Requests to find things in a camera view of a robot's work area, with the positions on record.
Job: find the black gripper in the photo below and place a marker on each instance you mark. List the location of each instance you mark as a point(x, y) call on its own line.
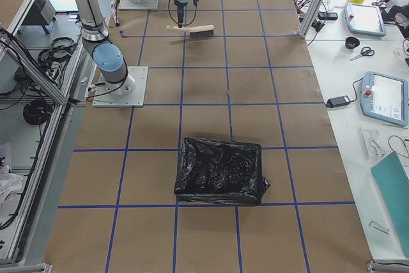
point(179, 9)

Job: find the white hand brush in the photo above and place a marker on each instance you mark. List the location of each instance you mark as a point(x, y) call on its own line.
point(195, 31)

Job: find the small black bowl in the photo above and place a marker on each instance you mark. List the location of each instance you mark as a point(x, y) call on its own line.
point(351, 42)

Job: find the black power adapter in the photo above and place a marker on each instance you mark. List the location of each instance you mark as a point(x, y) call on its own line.
point(338, 102)

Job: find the blue teach pendant far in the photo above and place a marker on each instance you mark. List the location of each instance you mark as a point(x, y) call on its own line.
point(364, 20)

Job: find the blue teach pendant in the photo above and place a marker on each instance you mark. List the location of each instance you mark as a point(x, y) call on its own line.
point(364, 20)
point(385, 98)

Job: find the blue teach pendant near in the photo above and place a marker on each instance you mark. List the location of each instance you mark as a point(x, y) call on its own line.
point(385, 98)

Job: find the teal folder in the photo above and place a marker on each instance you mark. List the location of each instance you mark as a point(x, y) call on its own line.
point(392, 181)

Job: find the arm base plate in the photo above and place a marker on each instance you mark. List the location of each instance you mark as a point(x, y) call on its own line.
point(135, 5)
point(131, 93)

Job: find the aluminium frame post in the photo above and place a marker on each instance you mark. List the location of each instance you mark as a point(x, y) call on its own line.
point(316, 1)

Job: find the black handled scissors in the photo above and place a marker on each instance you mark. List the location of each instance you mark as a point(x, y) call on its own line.
point(364, 52)

